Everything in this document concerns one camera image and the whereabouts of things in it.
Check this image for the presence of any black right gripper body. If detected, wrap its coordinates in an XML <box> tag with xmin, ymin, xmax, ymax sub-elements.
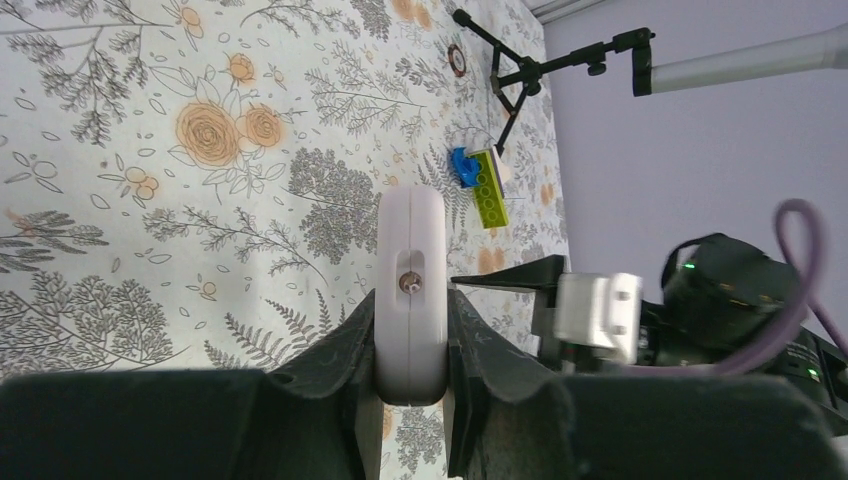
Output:
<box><xmin>531</xmin><ymin>291</ymin><xmax>663</xmax><ymax>371</ymax></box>

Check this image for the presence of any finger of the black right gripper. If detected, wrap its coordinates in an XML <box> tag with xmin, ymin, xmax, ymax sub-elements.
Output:
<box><xmin>451</xmin><ymin>254</ymin><xmax>569</xmax><ymax>293</ymax></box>

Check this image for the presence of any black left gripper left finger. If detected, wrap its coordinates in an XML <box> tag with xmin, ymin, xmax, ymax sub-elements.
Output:
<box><xmin>1</xmin><ymin>296</ymin><xmax>383</xmax><ymax>479</ymax></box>

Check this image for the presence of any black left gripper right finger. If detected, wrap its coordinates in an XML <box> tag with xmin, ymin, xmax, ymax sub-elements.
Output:
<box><xmin>447</xmin><ymin>291</ymin><xmax>847</xmax><ymax>479</ymax></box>

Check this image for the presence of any white red remote control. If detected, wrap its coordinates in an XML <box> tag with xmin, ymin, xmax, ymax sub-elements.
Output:
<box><xmin>374</xmin><ymin>185</ymin><xmax>448</xmax><ymax>406</ymax></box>

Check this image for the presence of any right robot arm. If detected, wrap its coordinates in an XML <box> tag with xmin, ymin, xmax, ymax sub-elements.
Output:
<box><xmin>454</xmin><ymin>233</ymin><xmax>800</xmax><ymax>374</ymax></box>

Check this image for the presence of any green lego brick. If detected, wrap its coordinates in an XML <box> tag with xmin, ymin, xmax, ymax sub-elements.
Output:
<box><xmin>467</xmin><ymin>148</ymin><xmax>509</xmax><ymax>229</ymax></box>

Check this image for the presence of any white purple block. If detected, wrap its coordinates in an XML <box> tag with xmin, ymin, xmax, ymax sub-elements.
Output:
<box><xmin>489</xmin><ymin>146</ymin><xmax>513</xmax><ymax>196</ymax></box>

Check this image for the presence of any black tripod mic stand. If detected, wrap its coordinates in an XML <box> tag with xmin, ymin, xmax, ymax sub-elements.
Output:
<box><xmin>453</xmin><ymin>9</ymin><xmax>657</xmax><ymax>158</ymax></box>

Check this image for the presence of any poker chip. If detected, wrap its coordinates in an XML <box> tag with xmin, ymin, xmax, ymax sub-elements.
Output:
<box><xmin>447</xmin><ymin>44</ymin><xmax>467</xmax><ymax>78</ymax></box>

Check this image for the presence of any floral table mat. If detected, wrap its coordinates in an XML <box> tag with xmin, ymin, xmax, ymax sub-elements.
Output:
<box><xmin>1</xmin><ymin>1</ymin><xmax>568</xmax><ymax>479</ymax></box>

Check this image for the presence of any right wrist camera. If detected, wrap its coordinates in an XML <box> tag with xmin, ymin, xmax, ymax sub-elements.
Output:
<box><xmin>552</xmin><ymin>273</ymin><xmax>642</xmax><ymax>365</ymax></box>

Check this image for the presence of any blue plastic ring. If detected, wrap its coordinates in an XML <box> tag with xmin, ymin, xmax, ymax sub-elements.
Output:
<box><xmin>451</xmin><ymin>146</ymin><xmax>484</xmax><ymax>189</ymax></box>

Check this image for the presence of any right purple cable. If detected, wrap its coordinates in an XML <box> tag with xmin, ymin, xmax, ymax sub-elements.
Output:
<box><xmin>622</xmin><ymin>198</ymin><xmax>848</xmax><ymax>379</ymax></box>

